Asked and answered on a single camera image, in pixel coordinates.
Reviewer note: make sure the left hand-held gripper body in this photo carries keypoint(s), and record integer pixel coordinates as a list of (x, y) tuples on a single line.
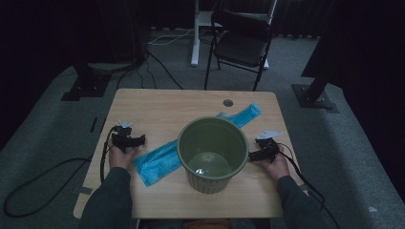
[(122, 138)]

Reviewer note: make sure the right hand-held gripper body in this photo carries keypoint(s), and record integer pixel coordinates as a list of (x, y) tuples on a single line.
[(269, 148)]

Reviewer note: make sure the person's right hand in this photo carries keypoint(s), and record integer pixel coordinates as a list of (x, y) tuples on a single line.
[(280, 167)]

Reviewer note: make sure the grey tape piece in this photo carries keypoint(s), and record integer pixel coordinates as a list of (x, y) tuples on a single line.
[(86, 191)]

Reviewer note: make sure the black floor strip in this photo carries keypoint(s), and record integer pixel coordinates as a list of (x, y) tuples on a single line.
[(93, 125)]

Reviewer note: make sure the grey table grommet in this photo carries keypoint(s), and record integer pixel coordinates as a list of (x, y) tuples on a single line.
[(228, 102)]

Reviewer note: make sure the green plastic bin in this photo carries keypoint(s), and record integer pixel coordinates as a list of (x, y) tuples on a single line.
[(194, 140)]

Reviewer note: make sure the black folding chair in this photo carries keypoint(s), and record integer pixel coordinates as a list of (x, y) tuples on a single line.
[(242, 46)]

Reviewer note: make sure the grey round stand base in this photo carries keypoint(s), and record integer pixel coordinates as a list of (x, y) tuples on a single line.
[(111, 66)]

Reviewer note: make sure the white paper scrap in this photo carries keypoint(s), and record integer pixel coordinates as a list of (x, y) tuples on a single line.
[(373, 209)]

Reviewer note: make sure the person's left hand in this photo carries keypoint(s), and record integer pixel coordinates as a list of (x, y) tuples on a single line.
[(119, 160)]

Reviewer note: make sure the black square stand base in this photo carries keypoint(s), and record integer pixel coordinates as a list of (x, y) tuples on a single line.
[(313, 98), (86, 86)]

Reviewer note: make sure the blue plastic bag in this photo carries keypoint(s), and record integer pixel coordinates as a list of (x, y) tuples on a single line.
[(159, 162)]

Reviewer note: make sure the black curtain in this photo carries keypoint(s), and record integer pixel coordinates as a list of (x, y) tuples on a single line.
[(296, 19)]

